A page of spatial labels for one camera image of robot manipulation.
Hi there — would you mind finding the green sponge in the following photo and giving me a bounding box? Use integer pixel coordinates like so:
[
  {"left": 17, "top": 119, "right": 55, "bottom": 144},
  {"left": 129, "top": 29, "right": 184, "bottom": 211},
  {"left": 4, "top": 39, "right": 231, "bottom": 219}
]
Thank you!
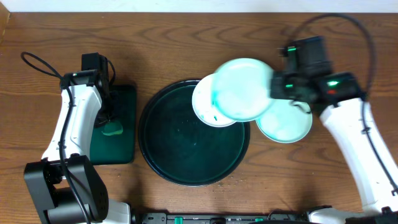
[{"left": 101, "top": 120, "right": 124, "bottom": 136}]

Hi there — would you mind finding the pale green plate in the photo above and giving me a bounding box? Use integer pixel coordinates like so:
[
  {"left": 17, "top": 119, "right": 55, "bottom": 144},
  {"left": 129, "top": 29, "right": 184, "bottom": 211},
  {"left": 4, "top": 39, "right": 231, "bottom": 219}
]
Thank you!
[
  {"left": 211, "top": 58, "right": 274, "bottom": 122},
  {"left": 256, "top": 100, "right": 313, "bottom": 144}
]

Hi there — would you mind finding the white plate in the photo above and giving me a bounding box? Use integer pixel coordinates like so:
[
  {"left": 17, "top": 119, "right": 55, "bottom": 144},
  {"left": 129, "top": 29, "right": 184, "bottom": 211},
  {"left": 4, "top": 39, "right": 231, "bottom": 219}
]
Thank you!
[{"left": 192, "top": 74, "right": 236, "bottom": 128}]

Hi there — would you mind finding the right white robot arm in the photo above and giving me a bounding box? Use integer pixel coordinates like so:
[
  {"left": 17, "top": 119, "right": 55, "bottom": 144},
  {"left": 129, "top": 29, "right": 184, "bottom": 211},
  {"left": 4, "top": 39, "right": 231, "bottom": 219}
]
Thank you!
[{"left": 271, "top": 72, "right": 397, "bottom": 223}]

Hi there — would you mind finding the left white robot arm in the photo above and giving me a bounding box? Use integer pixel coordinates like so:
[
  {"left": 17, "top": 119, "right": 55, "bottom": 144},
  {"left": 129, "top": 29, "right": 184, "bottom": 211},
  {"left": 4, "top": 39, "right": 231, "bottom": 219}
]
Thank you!
[{"left": 24, "top": 70, "right": 132, "bottom": 223}]

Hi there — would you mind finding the rectangular dark green tray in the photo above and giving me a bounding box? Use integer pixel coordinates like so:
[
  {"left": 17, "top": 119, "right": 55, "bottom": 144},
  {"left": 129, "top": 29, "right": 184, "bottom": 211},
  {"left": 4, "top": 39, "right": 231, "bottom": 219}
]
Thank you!
[{"left": 90, "top": 85, "right": 137, "bottom": 165}]

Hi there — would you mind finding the round dark green tray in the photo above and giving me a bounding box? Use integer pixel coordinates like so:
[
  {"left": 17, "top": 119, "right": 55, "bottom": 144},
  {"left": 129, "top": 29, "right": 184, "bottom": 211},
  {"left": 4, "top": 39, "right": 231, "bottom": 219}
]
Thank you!
[{"left": 138, "top": 80, "right": 251, "bottom": 187}]

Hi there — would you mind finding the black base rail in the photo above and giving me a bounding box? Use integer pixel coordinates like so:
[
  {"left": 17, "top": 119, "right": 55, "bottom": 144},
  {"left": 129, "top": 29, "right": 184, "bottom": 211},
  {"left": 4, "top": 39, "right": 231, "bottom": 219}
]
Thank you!
[{"left": 136, "top": 212, "right": 310, "bottom": 224}]

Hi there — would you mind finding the right black cable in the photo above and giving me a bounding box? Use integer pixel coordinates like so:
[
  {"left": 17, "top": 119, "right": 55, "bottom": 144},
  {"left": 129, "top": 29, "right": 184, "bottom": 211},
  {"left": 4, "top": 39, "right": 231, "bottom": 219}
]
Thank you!
[{"left": 284, "top": 12, "right": 398, "bottom": 197}]

